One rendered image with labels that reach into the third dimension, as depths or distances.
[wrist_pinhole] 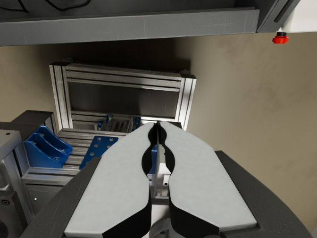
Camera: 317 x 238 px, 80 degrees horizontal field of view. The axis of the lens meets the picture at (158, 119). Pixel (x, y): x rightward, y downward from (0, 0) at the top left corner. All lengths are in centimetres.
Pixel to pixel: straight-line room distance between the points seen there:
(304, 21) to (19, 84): 161
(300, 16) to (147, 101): 95
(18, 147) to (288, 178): 218
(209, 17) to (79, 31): 23
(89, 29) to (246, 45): 121
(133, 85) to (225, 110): 77
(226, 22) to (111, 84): 89
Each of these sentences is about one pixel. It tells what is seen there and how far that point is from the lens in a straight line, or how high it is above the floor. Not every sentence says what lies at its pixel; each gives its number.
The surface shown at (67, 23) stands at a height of 95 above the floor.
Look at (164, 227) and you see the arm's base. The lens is 51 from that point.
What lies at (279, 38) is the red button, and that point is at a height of 81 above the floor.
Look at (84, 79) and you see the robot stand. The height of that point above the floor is 21.
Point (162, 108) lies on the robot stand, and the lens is 124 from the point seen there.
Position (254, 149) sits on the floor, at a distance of 190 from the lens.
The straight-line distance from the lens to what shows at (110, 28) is 39.
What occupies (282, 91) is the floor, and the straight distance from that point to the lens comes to 171.
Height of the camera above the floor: 133
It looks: 62 degrees down
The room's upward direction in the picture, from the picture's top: 177 degrees clockwise
